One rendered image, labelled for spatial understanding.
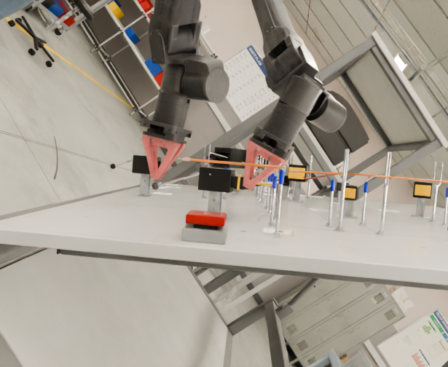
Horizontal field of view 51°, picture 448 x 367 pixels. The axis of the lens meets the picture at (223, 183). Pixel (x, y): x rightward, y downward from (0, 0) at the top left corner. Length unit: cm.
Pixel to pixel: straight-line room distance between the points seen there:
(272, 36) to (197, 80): 19
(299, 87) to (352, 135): 113
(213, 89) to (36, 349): 47
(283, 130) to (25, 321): 49
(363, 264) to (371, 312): 745
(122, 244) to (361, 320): 753
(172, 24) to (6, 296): 48
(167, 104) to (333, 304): 723
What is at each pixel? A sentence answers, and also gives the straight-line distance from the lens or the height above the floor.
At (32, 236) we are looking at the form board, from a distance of 62.
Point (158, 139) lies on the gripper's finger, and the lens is 82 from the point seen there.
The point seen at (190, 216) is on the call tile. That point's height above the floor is 110.
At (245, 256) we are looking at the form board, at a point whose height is 113.
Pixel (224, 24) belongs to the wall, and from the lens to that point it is 903.
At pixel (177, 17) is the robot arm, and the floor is 122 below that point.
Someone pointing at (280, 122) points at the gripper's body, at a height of 127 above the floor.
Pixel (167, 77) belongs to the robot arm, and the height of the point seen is 116.
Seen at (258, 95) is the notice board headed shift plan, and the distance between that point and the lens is 852.
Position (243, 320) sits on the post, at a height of 87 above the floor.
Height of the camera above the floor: 119
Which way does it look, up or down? 4 degrees down
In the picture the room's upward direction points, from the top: 57 degrees clockwise
